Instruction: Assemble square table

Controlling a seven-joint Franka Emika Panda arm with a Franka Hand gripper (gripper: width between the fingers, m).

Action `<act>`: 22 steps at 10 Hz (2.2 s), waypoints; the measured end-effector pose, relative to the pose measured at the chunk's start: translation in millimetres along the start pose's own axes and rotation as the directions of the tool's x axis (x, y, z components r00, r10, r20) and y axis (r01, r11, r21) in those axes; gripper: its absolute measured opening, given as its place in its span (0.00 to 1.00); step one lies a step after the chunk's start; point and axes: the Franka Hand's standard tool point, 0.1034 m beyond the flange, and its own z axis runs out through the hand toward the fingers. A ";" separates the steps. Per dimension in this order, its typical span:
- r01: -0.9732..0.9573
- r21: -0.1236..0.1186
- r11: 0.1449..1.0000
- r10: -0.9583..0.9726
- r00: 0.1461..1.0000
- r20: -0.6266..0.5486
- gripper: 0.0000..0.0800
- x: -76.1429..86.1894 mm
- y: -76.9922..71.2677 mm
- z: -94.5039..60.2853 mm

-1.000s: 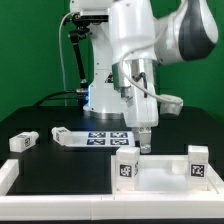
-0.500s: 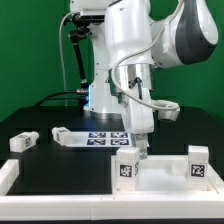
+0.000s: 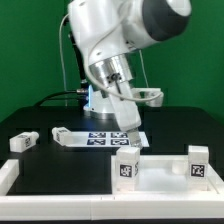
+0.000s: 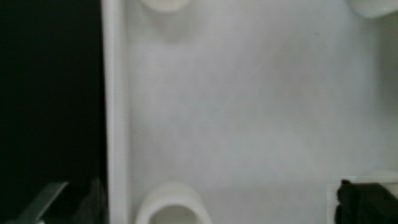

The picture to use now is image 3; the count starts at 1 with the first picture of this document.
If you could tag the white square tabletop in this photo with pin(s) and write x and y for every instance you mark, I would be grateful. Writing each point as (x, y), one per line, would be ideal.
(167, 175)

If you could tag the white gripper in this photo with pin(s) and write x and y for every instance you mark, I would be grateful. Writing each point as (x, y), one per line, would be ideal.
(123, 99)

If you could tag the white sheet with fiducial tags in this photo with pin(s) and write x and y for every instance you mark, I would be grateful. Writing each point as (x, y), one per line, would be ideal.
(98, 139)

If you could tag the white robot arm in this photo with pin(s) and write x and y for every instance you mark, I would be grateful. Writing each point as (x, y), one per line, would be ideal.
(105, 32)

